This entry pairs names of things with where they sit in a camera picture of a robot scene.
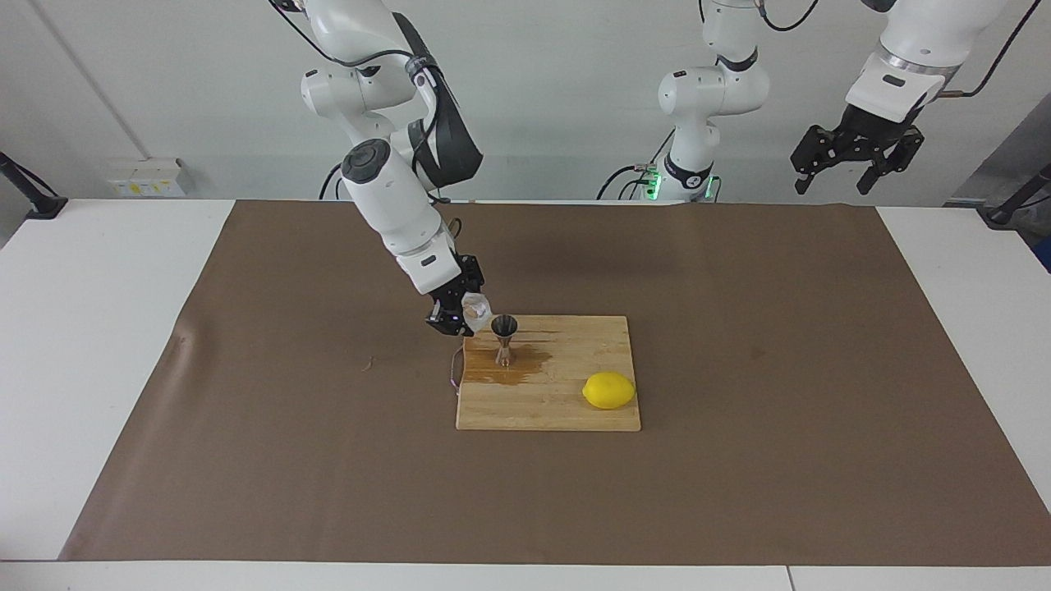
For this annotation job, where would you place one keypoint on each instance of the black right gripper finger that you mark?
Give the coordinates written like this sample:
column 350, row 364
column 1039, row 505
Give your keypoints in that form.
column 461, row 329
column 474, row 275

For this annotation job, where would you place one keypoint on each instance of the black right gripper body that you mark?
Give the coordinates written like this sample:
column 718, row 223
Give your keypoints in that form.
column 450, row 310

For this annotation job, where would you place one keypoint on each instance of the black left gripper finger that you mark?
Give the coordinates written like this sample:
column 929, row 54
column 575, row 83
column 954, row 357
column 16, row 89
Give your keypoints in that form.
column 813, row 152
column 899, row 156

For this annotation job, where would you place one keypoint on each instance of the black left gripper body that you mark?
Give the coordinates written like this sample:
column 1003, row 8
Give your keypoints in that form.
column 870, row 135

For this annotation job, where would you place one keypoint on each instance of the steel double jigger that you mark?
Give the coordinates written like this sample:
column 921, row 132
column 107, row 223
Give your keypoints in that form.
column 504, row 327

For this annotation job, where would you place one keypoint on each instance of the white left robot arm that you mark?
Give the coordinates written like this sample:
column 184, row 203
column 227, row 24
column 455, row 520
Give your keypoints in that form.
column 706, row 90

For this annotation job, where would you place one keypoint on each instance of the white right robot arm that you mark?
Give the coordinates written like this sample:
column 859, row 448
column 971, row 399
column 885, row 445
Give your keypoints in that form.
column 394, row 205

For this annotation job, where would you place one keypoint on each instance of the wooden cutting board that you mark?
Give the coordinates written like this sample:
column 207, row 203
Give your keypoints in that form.
column 558, row 402

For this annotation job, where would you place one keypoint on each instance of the black clamp stand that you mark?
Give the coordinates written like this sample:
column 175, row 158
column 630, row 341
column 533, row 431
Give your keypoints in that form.
column 1006, row 215
column 41, row 205

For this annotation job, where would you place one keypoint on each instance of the yellow lemon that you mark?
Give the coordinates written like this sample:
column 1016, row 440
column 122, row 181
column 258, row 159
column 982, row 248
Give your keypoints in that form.
column 608, row 391

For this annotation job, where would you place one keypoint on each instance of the blue object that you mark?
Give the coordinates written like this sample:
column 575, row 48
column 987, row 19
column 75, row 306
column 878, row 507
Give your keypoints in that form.
column 1044, row 253

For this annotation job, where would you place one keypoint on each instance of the brown paper table mat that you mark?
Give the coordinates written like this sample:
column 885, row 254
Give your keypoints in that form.
column 525, row 492

